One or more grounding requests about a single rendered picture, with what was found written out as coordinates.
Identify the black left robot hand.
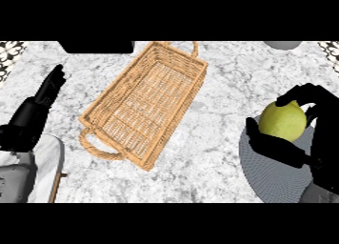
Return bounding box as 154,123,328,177
0,64,67,153

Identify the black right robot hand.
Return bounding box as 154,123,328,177
244,83,339,199

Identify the yellow-green lemon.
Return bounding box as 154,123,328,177
257,100,309,143

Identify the grey round placemat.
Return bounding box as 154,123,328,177
236,115,317,204

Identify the tan wicker basket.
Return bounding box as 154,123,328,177
76,41,208,173

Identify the black appliance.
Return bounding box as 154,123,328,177
57,41,136,54

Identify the grey round object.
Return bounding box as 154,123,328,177
262,41,303,51

